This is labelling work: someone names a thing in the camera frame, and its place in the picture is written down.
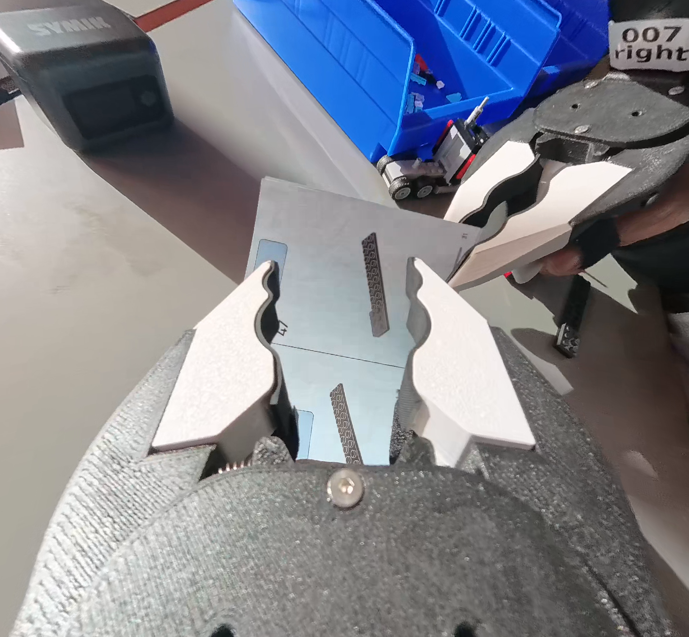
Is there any grey desk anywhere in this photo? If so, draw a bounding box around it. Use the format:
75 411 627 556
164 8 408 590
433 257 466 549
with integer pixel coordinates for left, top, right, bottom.
0 0 689 562

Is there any long black brick plate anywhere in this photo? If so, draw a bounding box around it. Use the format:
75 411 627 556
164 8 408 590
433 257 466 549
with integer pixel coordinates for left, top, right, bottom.
557 272 593 342

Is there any person's right hand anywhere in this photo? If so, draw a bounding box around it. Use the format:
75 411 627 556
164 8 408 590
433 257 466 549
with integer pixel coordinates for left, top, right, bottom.
540 170 689 279

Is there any black cube device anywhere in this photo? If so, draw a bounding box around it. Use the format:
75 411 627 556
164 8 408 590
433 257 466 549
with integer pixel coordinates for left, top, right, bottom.
0 0 175 152

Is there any light blue instruction booklet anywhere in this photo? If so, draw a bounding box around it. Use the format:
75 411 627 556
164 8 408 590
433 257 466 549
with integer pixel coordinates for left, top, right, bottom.
245 177 483 467

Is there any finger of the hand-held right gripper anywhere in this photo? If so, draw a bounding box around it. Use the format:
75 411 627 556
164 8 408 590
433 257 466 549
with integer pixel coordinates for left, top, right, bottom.
448 161 635 291
443 140 539 229

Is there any pile of loose toy bricks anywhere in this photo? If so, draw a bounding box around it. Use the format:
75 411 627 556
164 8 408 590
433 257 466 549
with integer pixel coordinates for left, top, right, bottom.
406 53 465 117

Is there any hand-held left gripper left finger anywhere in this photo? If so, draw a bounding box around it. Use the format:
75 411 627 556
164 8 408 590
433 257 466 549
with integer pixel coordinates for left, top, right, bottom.
151 259 299 460

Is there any blue plastic bin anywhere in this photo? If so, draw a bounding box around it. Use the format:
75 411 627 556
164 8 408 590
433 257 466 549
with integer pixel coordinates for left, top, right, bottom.
474 0 611 90
225 0 565 165

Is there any red braided cable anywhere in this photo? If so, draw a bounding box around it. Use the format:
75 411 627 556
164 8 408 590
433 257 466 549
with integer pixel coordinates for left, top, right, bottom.
133 0 232 33

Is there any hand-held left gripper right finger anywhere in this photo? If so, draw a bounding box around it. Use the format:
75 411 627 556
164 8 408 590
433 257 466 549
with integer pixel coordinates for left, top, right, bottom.
394 256 538 470

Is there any red and black toy truck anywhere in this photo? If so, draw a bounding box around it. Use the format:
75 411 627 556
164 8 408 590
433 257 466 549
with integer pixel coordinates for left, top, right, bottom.
376 98 493 202

